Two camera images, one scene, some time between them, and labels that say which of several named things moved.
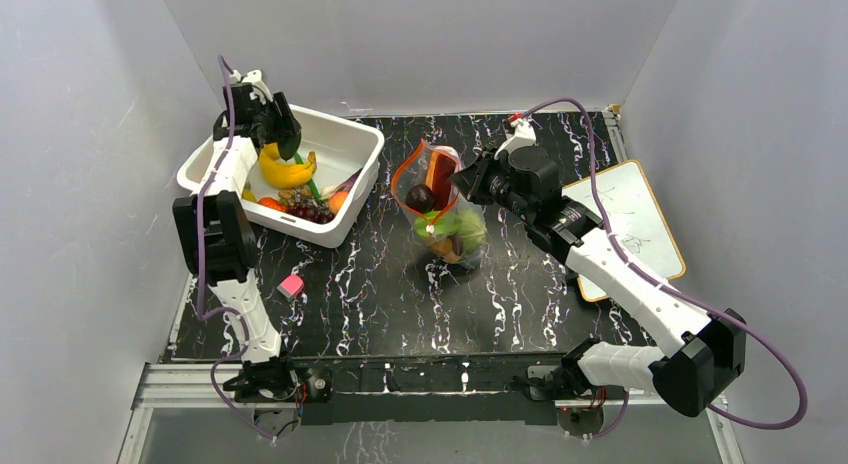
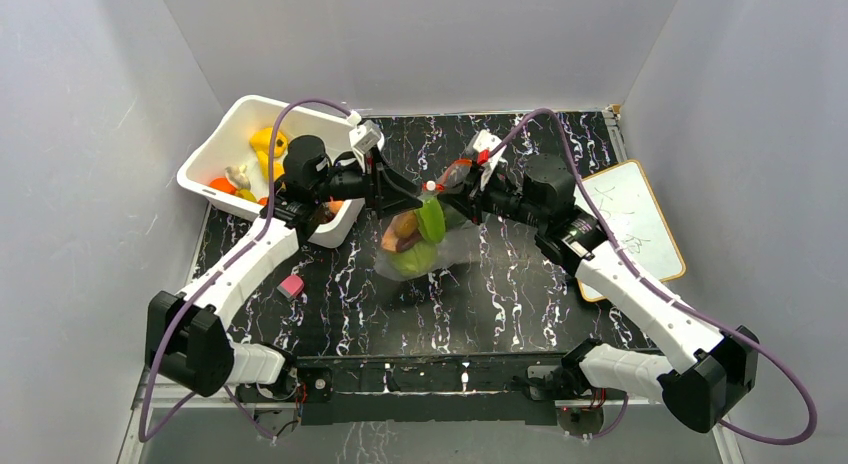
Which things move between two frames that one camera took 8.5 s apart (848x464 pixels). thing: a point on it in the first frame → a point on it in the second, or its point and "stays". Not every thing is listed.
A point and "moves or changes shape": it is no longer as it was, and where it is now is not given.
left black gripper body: [274, 116] → [347, 184]
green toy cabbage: [472, 230] → [414, 261]
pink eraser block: [291, 286] stays
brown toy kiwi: [449, 248] → [405, 223]
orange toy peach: [336, 200] stays
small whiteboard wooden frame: [633, 218] stays
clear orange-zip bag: [441, 215] moves or changes shape
